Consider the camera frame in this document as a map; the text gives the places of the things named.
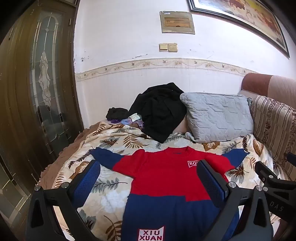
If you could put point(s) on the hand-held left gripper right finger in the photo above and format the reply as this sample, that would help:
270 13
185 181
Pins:
212 185

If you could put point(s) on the black garment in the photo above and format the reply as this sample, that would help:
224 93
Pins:
159 111

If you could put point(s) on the leaf print blanket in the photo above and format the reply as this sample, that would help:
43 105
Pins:
111 143

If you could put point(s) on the brown bed skirt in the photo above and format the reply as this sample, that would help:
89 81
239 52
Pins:
67 153

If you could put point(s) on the gold light switch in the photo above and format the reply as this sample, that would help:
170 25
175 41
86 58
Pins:
163 47
172 47

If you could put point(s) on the pink cloth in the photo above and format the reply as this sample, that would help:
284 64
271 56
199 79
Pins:
181 126

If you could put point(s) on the framed painting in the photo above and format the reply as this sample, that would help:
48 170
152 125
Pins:
254 16

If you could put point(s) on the grey quilted pillow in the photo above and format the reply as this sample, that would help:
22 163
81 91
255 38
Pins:
217 115

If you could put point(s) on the small black cloth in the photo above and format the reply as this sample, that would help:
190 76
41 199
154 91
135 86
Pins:
116 113

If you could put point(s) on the rust pink cushion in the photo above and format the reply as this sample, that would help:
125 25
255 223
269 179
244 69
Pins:
256 83

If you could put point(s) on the white paper tag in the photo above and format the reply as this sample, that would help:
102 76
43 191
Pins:
134 117

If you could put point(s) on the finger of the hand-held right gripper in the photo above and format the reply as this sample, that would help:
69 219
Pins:
263 170
291 158

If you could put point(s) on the metal wall panel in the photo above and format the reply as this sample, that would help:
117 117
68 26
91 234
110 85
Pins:
177 23

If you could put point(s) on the red and blue knit sweater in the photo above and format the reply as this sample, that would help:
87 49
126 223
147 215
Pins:
166 176

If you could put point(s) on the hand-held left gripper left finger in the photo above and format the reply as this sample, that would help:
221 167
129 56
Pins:
86 183

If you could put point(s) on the purple plastic bag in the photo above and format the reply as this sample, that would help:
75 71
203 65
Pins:
114 121

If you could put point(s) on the wooden door with glass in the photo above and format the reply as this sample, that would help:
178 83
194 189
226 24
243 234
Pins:
46 69

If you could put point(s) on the striped floral sofa backrest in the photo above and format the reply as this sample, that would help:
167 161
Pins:
275 125

